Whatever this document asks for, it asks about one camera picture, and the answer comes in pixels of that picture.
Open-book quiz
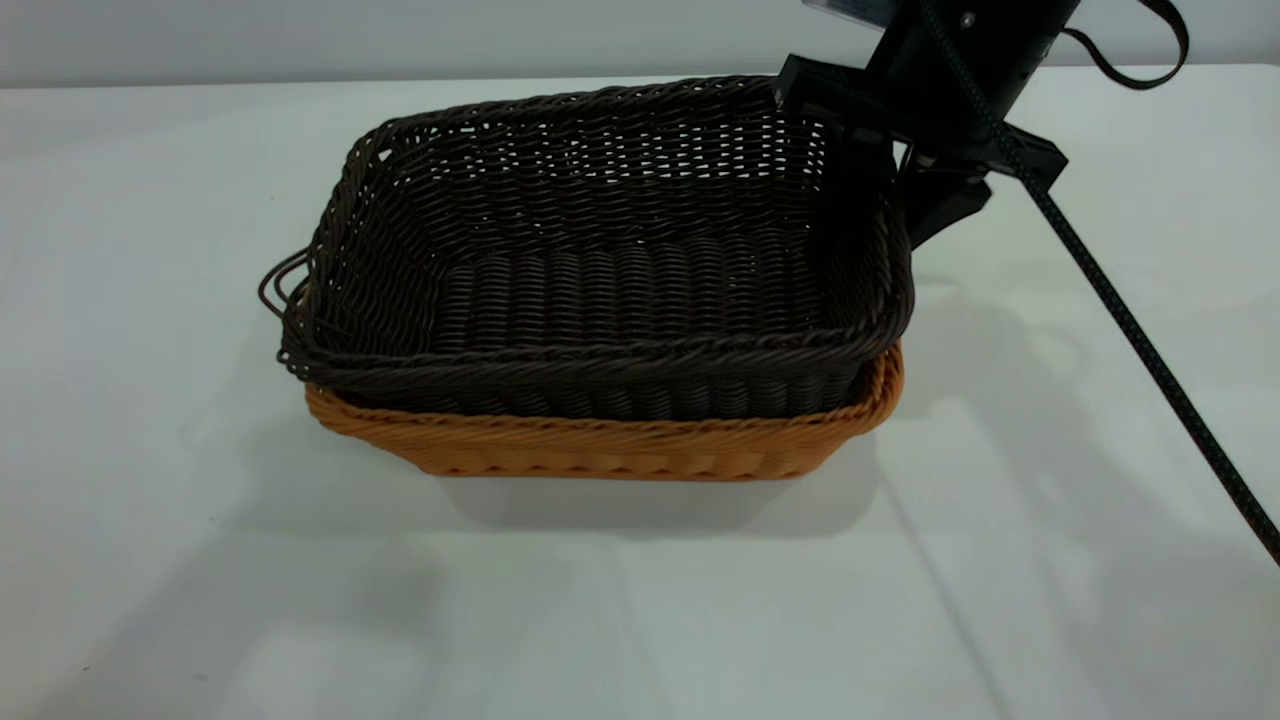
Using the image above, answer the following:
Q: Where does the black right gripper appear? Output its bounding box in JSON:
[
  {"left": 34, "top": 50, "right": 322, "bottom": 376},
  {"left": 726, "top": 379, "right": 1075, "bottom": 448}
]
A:
[{"left": 774, "top": 0, "right": 1069, "bottom": 303}]

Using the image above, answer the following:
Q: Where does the dark brown wicker basket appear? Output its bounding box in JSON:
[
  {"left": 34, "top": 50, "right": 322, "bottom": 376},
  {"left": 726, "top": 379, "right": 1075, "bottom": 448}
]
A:
[{"left": 257, "top": 75, "right": 917, "bottom": 422}]

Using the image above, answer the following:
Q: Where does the orange wicker basket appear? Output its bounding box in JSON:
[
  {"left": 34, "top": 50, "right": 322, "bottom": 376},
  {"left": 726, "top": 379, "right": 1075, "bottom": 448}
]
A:
[{"left": 304, "top": 340, "right": 906, "bottom": 484}]

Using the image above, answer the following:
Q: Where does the black braided cable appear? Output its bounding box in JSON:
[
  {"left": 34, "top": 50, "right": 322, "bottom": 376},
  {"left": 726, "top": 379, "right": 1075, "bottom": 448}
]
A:
[{"left": 915, "top": 0, "right": 1280, "bottom": 569}]

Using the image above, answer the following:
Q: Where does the black looped cable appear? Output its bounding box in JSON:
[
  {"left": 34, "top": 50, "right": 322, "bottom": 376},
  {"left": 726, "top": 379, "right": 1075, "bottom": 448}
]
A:
[{"left": 1062, "top": 0, "right": 1192, "bottom": 92}]

